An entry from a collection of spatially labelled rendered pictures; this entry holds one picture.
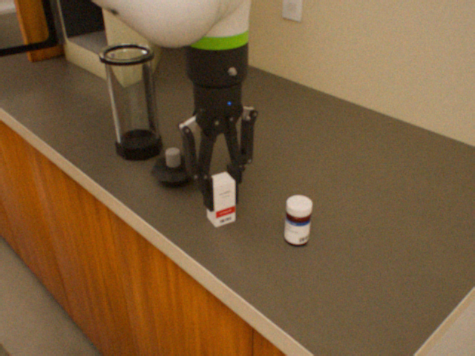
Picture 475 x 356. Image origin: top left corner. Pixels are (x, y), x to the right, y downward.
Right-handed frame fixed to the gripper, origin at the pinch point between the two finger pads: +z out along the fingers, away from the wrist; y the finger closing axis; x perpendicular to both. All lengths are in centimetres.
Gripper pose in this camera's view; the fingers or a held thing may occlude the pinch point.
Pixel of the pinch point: (220, 188)
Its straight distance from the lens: 84.0
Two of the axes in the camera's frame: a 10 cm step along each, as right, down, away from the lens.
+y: -8.8, 2.7, -4.0
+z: 0.0, 8.3, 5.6
